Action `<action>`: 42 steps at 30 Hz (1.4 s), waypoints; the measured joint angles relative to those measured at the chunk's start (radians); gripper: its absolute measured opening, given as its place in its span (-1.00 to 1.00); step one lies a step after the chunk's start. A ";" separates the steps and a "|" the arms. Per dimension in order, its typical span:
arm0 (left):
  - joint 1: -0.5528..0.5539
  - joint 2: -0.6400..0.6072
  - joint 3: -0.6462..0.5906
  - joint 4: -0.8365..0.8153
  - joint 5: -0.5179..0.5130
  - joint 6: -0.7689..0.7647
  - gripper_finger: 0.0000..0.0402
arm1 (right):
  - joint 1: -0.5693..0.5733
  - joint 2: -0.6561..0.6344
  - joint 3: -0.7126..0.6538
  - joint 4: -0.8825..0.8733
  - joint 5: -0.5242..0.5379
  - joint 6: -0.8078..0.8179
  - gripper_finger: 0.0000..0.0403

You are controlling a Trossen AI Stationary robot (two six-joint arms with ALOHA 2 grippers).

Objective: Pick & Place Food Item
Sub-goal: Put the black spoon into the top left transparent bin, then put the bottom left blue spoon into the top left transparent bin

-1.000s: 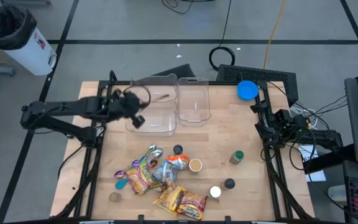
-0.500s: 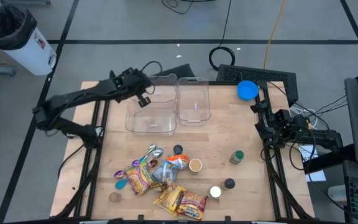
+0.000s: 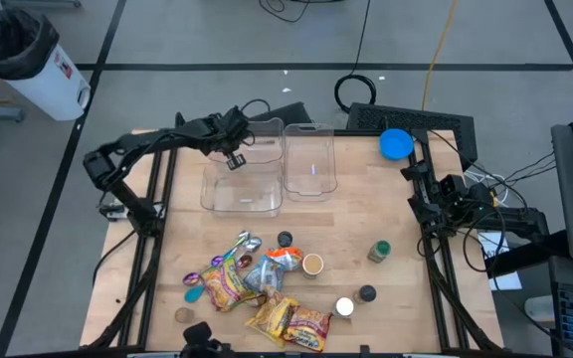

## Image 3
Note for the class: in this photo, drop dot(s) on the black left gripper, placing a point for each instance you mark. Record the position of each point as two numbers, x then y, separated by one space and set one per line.
229 130

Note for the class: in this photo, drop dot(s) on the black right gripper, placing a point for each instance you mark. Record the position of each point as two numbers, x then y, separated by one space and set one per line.
450 196

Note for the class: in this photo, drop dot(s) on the green lid herb jar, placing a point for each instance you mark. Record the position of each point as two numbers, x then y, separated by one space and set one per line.
380 250

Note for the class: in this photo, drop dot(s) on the purple label spice jar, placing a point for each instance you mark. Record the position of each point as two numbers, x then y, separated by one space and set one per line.
285 238

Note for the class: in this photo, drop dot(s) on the silver blue food packet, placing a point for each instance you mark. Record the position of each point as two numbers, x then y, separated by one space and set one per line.
265 276

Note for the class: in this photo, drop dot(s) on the yellow ramen noodle packet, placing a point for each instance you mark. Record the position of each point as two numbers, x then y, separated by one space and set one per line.
224 288
271 320

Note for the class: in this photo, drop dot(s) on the white round lid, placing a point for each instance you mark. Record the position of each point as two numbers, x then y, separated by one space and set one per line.
343 306

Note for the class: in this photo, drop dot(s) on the red yellow ramen packet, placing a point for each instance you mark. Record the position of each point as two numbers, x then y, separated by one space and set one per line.
309 329

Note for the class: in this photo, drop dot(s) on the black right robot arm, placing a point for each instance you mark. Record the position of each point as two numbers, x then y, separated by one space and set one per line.
515 224

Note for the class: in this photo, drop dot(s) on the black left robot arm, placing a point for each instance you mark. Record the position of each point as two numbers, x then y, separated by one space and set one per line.
157 136

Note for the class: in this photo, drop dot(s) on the wide clear plastic container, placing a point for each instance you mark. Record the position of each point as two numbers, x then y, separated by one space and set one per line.
247 204

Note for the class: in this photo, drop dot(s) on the blue plastic bowl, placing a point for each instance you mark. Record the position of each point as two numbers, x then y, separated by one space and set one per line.
396 144

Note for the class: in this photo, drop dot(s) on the black flat panel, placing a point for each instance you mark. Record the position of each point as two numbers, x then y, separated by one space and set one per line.
286 113

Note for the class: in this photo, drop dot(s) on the iridescent metal measuring spoon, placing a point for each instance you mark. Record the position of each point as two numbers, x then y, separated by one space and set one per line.
244 261
243 235
217 260
191 278
252 243

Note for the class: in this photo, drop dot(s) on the yellow plug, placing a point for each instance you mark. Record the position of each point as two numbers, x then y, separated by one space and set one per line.
494 199

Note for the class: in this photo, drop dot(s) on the narrow clear plastic container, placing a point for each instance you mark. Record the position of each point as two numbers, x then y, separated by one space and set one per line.
311 169

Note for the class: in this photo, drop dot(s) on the black lid spice jar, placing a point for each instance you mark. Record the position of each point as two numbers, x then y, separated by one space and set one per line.
366 293

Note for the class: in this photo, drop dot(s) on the black desk beam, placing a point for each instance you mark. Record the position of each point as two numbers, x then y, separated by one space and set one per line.
525 258

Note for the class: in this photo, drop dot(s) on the white paper sheet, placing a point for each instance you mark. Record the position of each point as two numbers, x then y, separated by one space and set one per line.
508 281

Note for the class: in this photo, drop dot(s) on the round cork disc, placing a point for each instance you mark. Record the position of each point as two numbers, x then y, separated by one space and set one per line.
184 314

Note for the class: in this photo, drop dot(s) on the light grey rounded object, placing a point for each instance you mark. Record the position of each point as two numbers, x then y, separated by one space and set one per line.
540 308

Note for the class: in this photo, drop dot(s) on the white trash bin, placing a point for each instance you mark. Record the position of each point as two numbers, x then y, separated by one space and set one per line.
57 89

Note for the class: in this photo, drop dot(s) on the grey metal bar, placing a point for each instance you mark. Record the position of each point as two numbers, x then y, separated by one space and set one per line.
43 3

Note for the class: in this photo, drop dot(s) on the black bin liner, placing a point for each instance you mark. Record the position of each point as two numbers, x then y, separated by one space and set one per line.
13 45

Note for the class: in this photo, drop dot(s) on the black aluminium right frame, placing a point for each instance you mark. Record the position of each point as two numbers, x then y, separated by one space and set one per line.
441 298

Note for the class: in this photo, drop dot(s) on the black aluminium frame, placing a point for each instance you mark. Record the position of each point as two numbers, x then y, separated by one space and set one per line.
441 298
146 298

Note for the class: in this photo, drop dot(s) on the silver left base bracket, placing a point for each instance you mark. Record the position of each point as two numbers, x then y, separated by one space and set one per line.
113 213

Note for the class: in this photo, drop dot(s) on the black aluminium left frame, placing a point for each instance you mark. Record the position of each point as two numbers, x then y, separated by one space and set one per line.
146 298

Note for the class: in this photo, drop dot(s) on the black rail clamp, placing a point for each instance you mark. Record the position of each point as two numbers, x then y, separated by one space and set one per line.
364 350

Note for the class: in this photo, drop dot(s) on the black table camera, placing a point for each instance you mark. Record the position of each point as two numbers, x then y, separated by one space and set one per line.
199 338

